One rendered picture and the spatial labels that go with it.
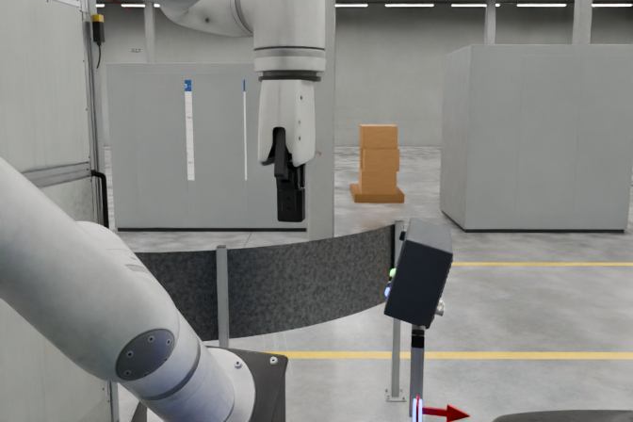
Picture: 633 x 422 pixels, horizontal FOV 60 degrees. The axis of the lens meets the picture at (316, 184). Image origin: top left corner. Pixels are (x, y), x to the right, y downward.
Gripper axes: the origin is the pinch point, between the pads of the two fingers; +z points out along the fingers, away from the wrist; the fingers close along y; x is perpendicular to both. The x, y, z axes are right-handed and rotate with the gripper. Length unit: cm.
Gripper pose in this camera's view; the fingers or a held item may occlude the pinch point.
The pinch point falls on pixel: (291, 204)
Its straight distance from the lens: 67.3
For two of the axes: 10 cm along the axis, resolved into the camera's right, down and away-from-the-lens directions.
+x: 9.8, 0.3, -2.1
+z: 0.0, 9.9, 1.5
